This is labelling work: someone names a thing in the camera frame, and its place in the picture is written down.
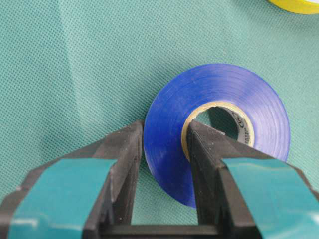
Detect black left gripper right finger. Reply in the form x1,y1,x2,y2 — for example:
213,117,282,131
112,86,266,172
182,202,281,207
186,121,319,239

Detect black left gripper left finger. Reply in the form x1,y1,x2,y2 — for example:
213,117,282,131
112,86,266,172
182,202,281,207
0,120,145,239

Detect blue tape roll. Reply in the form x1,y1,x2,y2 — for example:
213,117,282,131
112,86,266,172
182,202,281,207
143,63,292,209

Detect yellow tape roll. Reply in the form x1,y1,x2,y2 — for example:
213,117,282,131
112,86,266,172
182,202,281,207
269,0,319,14

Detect green table cloth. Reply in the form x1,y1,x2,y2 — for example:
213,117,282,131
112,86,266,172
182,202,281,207
0,0,319,197

